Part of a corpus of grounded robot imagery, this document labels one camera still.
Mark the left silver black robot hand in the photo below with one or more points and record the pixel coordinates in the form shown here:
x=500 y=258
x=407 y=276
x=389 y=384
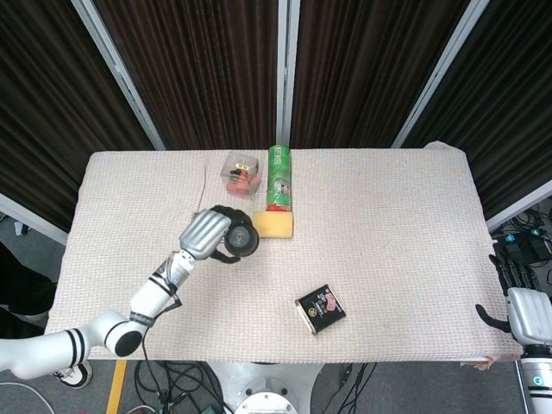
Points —
x=202 y=235

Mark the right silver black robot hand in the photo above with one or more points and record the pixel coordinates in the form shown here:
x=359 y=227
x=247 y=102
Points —
x=532 y=319

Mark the black round jar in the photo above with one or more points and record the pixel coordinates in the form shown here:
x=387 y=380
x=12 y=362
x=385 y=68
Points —
x=241 y=239

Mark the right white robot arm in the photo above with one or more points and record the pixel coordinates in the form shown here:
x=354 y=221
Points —
x=539 y=384

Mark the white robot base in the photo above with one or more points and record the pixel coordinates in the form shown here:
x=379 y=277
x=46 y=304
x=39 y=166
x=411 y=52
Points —
x=267 y=384

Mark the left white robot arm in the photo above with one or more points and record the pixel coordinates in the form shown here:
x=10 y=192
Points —
x=146 y=297

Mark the brown cardboard scrap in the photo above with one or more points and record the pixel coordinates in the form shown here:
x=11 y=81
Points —
x=481 y=363

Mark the clear box with red parts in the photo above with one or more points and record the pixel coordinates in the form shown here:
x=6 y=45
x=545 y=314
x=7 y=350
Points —
x=240 y=174

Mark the yellow sponge block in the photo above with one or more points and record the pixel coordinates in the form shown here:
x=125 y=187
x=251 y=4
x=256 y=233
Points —
x=276 y=226

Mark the black device with green lights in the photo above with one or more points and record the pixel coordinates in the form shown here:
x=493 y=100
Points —
x=524 y=243

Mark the green chip can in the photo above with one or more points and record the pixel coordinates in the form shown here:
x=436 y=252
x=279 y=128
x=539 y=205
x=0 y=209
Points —
x=279 y=177

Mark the black luncheon meat tin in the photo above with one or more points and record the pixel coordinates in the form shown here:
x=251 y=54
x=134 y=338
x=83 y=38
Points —
x=321 y=308

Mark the white waffle tablecloth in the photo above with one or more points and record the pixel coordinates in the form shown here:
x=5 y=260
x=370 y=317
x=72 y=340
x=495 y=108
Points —
x=388 y=259

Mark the dark brown curtain panel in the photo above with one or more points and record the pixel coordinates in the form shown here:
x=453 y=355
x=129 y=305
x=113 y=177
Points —
x=202 y=73
x=509 y=108
x=362 y=73
x=52 y=108

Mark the yellow floor tape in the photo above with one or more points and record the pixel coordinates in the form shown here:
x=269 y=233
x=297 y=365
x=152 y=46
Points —
x=116 y=388

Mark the black trouser leg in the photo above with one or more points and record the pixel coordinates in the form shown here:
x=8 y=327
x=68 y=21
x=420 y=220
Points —
x=21 y=289

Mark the grey aluminium frame rail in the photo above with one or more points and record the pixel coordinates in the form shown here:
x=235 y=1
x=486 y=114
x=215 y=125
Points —
x=522 y=206
x=26 y=215

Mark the grey aluminium frame post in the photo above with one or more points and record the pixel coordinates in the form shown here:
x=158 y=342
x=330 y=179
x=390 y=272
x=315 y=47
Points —
x=286 y=73
x=440 y=73
x=118 y=71

